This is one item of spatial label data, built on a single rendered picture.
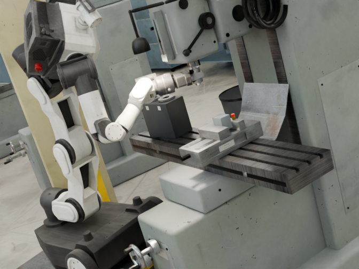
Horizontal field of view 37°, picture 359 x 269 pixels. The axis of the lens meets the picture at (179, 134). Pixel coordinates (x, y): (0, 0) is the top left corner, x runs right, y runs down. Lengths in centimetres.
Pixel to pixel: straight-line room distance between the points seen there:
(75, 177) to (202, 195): 72
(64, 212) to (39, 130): 114
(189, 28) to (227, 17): 18
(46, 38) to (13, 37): 158
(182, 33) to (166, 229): 81
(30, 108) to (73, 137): 126
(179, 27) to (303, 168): 75
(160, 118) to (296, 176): 96
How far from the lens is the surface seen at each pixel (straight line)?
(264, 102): 259
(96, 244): 261
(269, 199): 249
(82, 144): 265
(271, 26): 227
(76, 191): 278
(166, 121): 267
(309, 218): 269
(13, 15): 383
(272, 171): 200
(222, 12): 231
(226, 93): 457
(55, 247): 285
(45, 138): 390
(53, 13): 235
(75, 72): 220
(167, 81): 231
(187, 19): 223
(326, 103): 256
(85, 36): 233
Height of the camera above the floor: 168
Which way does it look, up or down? 17 degrees down
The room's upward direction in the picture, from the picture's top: 17 degrees counter-clockwise
